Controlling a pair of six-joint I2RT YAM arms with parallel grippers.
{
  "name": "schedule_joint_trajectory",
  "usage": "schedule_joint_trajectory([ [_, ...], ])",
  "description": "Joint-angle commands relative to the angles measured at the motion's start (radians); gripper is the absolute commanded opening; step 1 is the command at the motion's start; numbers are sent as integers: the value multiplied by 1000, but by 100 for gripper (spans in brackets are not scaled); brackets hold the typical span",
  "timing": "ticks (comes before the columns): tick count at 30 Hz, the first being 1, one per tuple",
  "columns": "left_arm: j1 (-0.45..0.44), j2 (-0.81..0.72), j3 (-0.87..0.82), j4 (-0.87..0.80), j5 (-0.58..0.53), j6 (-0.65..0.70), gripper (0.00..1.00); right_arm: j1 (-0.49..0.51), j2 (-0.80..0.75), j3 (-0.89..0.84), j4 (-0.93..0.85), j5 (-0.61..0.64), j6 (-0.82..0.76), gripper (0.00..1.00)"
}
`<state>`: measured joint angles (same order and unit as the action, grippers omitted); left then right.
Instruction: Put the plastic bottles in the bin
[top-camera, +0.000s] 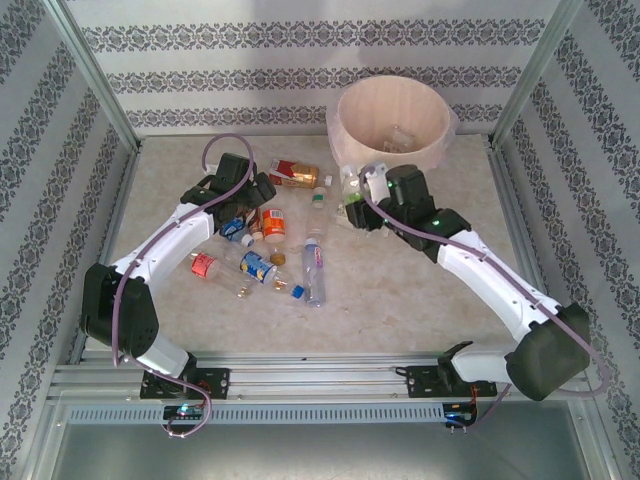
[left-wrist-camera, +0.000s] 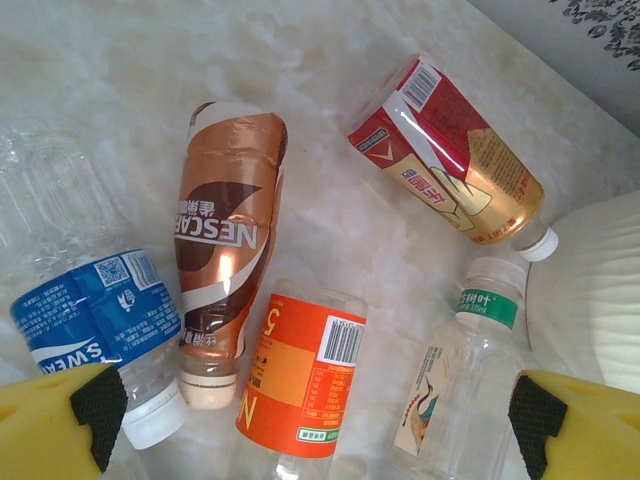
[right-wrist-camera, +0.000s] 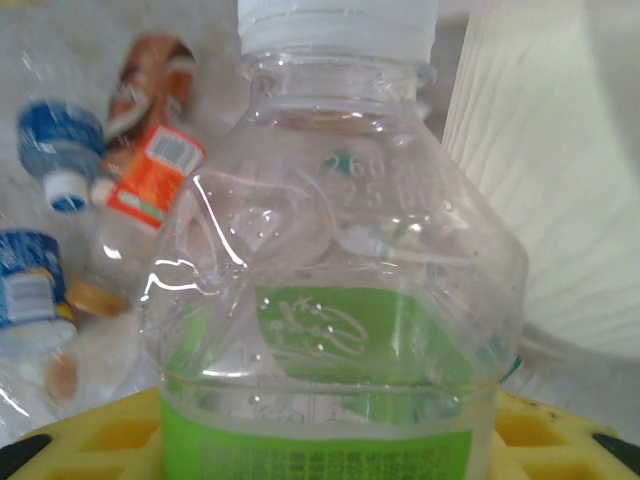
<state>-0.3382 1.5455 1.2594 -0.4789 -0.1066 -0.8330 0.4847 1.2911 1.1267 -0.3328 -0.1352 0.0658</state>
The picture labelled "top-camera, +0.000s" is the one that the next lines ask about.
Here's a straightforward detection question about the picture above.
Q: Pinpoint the grey slotted cable duct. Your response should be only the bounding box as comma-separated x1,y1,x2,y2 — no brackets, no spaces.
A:
64,403,447,426

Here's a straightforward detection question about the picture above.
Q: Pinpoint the aluminium front rail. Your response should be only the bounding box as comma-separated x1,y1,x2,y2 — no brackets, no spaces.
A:
47,349,599,404

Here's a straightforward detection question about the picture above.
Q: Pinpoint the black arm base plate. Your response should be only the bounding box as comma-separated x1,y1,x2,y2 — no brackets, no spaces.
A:
138,366,233,401
405,363,500,400

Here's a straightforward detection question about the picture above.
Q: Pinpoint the clear bottle green neck ring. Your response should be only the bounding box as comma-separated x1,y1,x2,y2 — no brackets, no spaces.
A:
305,185,331,240

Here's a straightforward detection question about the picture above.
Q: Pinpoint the green label plastic bottle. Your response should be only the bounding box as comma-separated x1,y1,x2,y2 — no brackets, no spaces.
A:
339,165,365,207

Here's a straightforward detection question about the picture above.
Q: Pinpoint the red label clear bottle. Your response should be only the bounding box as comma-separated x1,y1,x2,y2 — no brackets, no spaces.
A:
190,251,255,301

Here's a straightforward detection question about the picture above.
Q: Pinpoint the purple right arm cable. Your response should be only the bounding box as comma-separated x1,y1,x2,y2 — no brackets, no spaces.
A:
362,192,612,434

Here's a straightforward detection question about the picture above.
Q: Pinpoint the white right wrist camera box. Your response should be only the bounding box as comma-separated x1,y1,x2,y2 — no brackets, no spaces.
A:
359,162,390,200

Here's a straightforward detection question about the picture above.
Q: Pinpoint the clear unlabelled plastic bottle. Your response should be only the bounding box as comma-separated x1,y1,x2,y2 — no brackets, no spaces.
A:
383,123,417,154

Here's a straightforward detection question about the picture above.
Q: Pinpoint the slim clear pink label bottle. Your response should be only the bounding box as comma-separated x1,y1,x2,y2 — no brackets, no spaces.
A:
301,237,328,308

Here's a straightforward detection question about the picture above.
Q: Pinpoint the orange label gold cap bottle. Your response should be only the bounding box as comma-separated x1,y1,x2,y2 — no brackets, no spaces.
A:
261,207,288,266

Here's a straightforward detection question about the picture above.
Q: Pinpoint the aluminium side rail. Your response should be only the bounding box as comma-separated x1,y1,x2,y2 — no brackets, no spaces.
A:
67,139,144,364
487,139,569,361

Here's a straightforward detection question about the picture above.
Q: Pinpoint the aluminium frame post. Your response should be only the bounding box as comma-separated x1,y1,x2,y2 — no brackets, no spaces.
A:
491,0,587,147
42,0,142,151

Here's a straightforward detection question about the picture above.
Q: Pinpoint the blue yellow label bottle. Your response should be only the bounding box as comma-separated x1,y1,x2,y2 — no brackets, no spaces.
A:
237,249,307,300

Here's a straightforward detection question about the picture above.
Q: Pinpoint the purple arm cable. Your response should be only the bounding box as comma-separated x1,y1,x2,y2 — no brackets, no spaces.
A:
362,192,612,434
113,133,257,441

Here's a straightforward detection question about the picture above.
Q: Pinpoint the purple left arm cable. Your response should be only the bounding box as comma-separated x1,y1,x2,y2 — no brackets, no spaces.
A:
113,133,257,441

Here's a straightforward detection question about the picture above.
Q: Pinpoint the small circuit board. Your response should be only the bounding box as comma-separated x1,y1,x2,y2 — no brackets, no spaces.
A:
443,401,480,429
162,403,207,421

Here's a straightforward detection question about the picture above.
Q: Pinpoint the red gold drink carton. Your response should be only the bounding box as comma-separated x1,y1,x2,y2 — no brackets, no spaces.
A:
268,158,321,191

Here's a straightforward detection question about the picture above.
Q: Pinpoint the small blue label bottle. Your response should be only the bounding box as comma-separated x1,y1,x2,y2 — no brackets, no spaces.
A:
221,215,257,250

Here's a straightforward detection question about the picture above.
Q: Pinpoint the white ribbed plastic bin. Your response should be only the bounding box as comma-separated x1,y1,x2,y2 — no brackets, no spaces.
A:
327,74,456,174

